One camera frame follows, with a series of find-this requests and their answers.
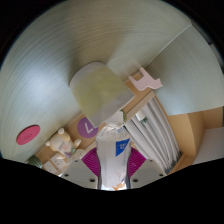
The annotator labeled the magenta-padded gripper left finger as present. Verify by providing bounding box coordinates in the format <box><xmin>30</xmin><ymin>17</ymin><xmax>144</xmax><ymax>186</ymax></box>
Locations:
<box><xmin>60</xmin><ymin>147</ymin><xmax>100</xmax><ymax>190</ymax></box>

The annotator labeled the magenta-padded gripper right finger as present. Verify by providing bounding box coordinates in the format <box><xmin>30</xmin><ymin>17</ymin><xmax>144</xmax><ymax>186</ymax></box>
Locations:
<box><xmin>127</xmin><ymin>147</ymin><xmax>167</xmax><ymax>190</ymax></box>

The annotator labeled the clear plastic water bottle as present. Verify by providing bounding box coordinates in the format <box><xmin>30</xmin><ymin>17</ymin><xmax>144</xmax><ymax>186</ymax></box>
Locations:
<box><xmin>95</xmin><ymin>111</ymin><xmax>132</xmax><ymax>191</ymax></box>

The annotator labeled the cream plush mouse toy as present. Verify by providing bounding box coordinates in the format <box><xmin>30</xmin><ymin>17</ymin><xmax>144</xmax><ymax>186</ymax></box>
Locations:
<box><xmin>44</xmin><ymin>127</ymin><xmax>82</xmax><ymax>161</ymax></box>

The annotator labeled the grey-white curtain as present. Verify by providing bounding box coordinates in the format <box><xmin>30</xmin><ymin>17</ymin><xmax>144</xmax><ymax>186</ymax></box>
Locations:
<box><xmin>125</xmin><ymin>97</ymin><xmax>183</xmax><ymax>174</ymax></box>

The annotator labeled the wooden desk ledge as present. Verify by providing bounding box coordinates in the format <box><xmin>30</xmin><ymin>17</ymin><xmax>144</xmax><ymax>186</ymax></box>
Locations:
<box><xmin>33</xmin><ymin>79</ymin><xmax>158</xmax><ymax>174</ymax></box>

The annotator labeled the purple round number sign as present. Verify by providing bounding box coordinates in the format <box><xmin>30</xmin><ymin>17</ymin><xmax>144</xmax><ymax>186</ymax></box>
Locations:
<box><xmin>76</xmin><ymin>116</ymin><xmax>100</xmax><ymax>139</ymax></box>

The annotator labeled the flat round red coaster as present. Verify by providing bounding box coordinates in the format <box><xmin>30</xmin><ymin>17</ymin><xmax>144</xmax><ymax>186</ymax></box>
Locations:
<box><xmin>15</xmin><ymin>124</ymin><xmax>42</xmax><ymax>146</ymax></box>

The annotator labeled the pale yellow cup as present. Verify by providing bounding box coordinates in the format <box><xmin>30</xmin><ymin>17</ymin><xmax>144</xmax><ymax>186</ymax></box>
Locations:
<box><xmin>68</xmin><ymin>61</ymin><xmax>135</xmax><ymax>129</ymax></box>

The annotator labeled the pink horse figure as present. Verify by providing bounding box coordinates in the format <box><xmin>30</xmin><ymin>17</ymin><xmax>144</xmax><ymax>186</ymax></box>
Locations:
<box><xmin>127</xmin><ymin>66</ymin><xmax>164</xmax><ymax>92</ymax></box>

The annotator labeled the white wall socket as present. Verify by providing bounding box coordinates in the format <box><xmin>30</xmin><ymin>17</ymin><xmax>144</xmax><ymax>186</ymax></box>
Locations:
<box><xmin>43</xmin><ymin>158</ymin><xmax>69</xmax><ymax>175</ymax></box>

